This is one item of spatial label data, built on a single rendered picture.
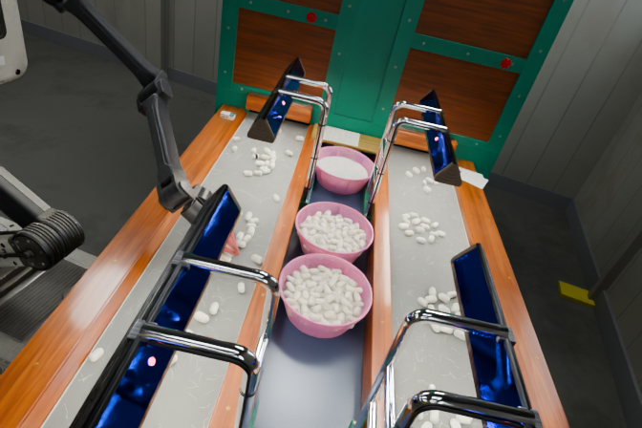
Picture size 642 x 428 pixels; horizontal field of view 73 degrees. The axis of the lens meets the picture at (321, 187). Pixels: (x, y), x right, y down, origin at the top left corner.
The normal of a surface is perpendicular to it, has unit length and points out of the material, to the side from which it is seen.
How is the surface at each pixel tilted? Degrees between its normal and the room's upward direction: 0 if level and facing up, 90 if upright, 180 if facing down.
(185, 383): 0
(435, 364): 0
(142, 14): 90
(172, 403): 0
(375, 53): 90
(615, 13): 90
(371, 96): 90
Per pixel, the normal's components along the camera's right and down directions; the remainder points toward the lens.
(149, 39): -0.31, 0.47
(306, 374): 0.19, -0.82
